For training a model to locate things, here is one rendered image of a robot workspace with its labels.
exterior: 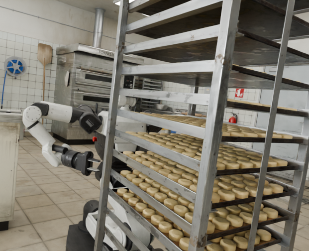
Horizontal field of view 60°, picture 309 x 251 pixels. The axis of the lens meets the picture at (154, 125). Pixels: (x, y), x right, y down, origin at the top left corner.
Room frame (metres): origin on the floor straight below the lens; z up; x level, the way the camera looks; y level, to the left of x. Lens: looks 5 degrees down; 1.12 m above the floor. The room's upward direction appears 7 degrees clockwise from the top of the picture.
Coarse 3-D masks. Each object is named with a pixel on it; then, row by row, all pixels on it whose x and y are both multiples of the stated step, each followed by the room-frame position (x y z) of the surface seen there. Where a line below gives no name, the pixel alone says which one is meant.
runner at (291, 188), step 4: (256, 176) 1.03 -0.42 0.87; (268, 180) 0.98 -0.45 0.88; (272, 180) 0.97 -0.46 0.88; (276, 180) 0.96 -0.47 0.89; (280, 184) 0.94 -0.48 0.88; (284, 184) 0.93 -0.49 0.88; (288, 184) 0.92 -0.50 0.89; (284, 188) 0.93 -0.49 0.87; (288, 188) 0.92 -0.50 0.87; (292, 188) 0.91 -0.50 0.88; (296, 188) 0.90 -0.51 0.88; (296, 192) 0.89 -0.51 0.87; (292, 196) 0.88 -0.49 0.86; (296, 196) 0.88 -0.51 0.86
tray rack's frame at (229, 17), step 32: (224, 0) 0.66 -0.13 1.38; (288, 0) 0.77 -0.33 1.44; (224, 32) 0.65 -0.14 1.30; (288, 32) 0.78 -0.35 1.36; (224, 64) 0.64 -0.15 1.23; (224, 96) 0.65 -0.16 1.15; (256, 192) 0.77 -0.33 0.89; (192, 224) 0.66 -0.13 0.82; (256, 224) 0.78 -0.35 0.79; (288, 224) 0.90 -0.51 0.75
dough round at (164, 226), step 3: (162, 222) 0.90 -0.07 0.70; (165, 222) 0.90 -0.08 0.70; (168, 222) 0.91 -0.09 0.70; (159, 225) 0.88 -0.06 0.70; (162, 225) 0.88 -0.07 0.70; (165, 225) 0.88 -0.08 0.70; (168, 225) 0.88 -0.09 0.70; (171, 225) 0.89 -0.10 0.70; (159, 228) 0.88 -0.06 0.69; (162, 228) 0.87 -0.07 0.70; (165, 228) 0.86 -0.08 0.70; (168, 228) 0.87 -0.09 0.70; (171, 228) 0.87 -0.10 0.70; (162, 231) 0.87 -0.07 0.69; (165, 231) 0.86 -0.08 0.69; (168, 231) 0.86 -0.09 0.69
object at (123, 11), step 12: (120, 0) 1.17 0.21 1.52; (120, 12) 1.16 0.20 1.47; (120, 24) 1.15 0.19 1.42; (120, 36) 1.15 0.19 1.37; (120, 48) 1.16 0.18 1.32; (120, 60) 1.16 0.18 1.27; (120, 72) 1.16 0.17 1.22; (108, 120) 1.16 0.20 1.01; (108, 132) 1.15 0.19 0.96; (108, 144) 1.15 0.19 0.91; (108, 156) 1.16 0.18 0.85; (108, 168) 1.16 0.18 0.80; (108, 180) 1.16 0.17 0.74; (96, 228) 1.17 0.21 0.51; (96, 240) 1.16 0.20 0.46
